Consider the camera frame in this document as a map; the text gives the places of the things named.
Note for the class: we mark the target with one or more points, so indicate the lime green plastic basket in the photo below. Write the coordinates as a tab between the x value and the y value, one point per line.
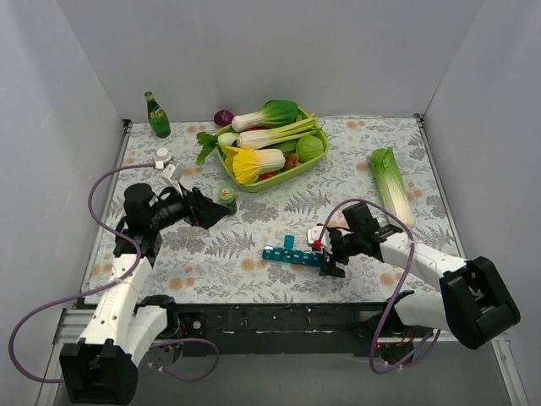
286	148

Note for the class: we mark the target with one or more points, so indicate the round green cabbage toy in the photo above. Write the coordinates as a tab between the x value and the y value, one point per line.
308	148

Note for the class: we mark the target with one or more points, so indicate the green lidded small bottle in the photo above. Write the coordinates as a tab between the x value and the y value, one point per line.
227	197

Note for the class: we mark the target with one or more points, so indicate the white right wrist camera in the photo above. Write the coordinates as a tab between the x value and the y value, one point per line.
318	239

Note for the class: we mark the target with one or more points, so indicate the celery stalk toy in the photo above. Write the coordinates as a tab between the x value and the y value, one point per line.
254	139

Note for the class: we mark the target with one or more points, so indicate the yellow bok choy toy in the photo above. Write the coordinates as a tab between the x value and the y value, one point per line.
248	164

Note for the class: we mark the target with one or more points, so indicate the green glass bottle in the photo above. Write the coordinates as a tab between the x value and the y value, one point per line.
157	118

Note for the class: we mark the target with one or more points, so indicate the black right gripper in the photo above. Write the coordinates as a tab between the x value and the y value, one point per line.
335	258

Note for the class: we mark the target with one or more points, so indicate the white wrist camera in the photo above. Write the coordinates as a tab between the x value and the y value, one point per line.
318	239
172	174

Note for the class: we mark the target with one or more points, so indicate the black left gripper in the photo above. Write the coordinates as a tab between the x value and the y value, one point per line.
195	208

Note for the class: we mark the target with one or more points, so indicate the floral table mat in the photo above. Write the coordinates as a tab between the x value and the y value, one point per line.
224	264

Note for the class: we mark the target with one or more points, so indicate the napa cabbage toy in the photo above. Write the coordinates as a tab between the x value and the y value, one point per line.
390	185

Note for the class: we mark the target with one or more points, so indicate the green bok choy toy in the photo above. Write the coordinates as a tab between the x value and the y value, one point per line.
275	113

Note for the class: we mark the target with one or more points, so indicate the red pepper toy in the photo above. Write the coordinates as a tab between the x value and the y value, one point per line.
267	175

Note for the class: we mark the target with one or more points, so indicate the white pill bottle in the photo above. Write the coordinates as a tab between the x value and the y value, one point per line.
162	158

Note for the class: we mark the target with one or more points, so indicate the teal weekly pill organizer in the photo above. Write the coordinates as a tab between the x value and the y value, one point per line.
287	254

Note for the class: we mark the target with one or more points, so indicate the brown mushroom toy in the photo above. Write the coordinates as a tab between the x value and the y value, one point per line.
291	162

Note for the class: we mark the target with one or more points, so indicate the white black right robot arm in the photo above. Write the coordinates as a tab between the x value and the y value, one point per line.
472	303

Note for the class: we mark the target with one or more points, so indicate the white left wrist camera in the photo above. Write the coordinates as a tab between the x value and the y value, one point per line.
172	174

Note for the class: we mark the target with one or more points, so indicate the purple onion toy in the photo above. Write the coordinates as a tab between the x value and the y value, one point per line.
223	118

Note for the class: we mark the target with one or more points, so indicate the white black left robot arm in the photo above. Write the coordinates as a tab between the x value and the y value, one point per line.
102	366

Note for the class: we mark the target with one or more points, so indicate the black front mounting rail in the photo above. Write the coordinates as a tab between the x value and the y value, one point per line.
265	329

